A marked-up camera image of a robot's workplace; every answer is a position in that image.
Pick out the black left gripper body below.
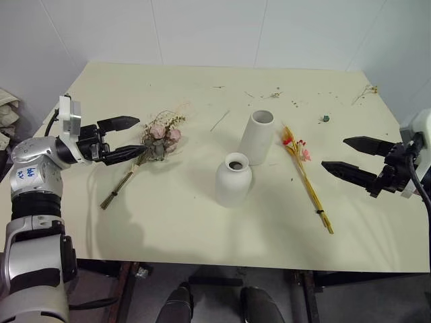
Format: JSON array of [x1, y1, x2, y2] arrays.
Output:
[[76, 124, 111, 164]]

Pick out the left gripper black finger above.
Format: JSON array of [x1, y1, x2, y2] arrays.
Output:
[[100, 145, 150, 166], [96, 116, 141, 133]]

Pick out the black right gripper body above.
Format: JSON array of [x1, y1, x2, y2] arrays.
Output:
[[369, 142, 414, 199]]

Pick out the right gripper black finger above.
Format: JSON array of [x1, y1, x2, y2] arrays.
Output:
[[321, 161, 380, 193], [342, 135, 393, 158]]

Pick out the tall white cylinder vase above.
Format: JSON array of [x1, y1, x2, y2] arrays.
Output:
[[238, 109, 275, 167]]

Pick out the short white necked vase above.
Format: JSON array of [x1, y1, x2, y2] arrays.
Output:
[[215, 151, 253, 209]]

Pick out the dried pink rose bouquet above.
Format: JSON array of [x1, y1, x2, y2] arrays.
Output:
[[99, 103, 190, 211]]

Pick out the yellow red dried flower bunch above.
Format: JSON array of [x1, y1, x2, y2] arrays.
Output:
[[280, 124, 335, 235]]

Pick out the yellow dried flower sprig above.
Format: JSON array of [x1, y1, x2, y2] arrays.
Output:
[[351, 84, 379, 106]]

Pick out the beige crumpled cloth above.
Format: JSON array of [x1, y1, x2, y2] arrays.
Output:
[[0, 87, 21, 151]]

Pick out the thin pale loose stem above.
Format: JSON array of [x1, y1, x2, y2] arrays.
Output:
[[209, 109, 231, 133]]

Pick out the rusty table leg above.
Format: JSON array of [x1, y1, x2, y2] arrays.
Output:
[[290, 270, 320, 323], [114, 262, 141, 323]]

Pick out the dark rounded shape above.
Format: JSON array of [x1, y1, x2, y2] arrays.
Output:
[[240, 285, 286, 323], [156, 286, 195, 323]]

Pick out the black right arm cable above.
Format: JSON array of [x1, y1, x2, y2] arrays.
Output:
[[405, 133, 431, 207]]

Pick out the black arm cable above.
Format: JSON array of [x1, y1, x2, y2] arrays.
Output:
[[405, 133, 431, 207], [44, 109, 62, 137]]

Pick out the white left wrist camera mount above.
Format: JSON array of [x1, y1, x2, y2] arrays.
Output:
[[59, 95, 83, 139]]

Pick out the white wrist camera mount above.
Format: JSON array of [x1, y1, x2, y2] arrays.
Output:
[[399, 110, 431, 199], [59, 95, 83, 139]]

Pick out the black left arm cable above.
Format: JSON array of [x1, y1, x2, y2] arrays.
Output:
[[44, 109, 62, 137]]

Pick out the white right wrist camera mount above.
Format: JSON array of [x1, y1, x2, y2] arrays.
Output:
[[399, 110, 431, 199]]

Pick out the black floor cable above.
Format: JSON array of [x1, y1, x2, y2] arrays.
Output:
[[68, 295, 118, 310]]

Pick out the black table frame bar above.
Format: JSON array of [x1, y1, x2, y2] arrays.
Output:
[[187, 275, 244, 287]]

